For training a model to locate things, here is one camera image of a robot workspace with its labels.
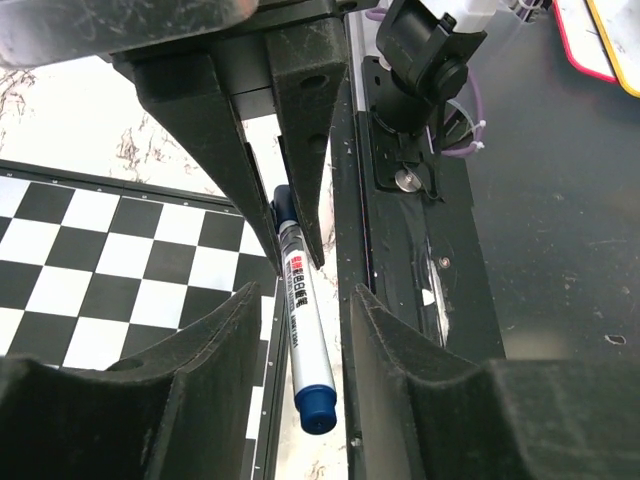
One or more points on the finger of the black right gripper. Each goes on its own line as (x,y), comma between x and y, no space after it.
(308,63)

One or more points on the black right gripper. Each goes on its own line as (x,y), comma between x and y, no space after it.
(181,92)

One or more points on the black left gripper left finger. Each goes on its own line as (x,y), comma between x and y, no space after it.
(177,410)

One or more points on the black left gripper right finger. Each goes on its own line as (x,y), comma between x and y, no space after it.
(427,413)

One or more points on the white blue whiteboard marker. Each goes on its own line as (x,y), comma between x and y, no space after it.
(314,392)

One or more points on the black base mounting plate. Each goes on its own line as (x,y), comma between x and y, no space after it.
(421,258)

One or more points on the black white chessboard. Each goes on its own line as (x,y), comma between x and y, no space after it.
(94,270)

